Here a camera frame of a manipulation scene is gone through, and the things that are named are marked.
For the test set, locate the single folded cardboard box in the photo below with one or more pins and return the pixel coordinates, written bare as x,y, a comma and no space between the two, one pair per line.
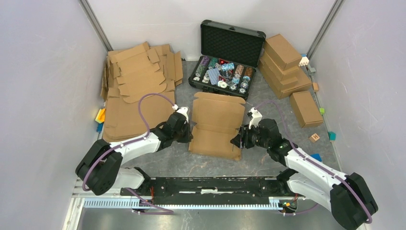
305,109

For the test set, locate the orange yellow toy block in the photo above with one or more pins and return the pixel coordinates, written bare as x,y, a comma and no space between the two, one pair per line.
100,117

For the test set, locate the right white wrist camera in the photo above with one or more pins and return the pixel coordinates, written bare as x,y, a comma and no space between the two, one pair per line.
255,117

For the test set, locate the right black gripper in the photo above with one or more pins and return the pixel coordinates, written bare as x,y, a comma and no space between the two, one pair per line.
243,137

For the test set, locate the white blue toy brick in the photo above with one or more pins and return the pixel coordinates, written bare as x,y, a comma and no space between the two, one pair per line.
304,61

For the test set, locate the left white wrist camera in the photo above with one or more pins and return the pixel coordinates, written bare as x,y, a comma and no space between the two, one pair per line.
184,110

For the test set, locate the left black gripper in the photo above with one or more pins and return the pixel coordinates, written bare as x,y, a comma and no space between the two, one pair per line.
188,136

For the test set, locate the teal cube block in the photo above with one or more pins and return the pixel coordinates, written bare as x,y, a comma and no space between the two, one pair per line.
331,135

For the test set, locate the black poker chip case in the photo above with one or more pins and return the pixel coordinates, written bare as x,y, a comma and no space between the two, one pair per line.
229,57

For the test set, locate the stack of flat cardboard blanks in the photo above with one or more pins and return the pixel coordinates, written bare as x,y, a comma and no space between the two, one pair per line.
138,87

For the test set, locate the small wooden cube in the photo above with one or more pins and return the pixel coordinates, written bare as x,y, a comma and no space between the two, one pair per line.
315,87

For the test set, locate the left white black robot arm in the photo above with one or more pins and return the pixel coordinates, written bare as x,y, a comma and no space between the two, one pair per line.
102,166

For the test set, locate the grey small block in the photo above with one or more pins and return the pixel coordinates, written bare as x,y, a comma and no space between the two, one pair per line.
311,71

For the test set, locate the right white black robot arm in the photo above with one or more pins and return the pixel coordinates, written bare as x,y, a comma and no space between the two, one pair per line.
347,197

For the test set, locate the blue green stacked bricks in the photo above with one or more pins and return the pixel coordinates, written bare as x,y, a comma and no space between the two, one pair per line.
317,157

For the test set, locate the wooden letter H block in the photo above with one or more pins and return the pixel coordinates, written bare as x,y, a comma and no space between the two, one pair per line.
314,138

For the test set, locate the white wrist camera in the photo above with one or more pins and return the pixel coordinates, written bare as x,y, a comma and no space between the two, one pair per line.
255,117
184,110

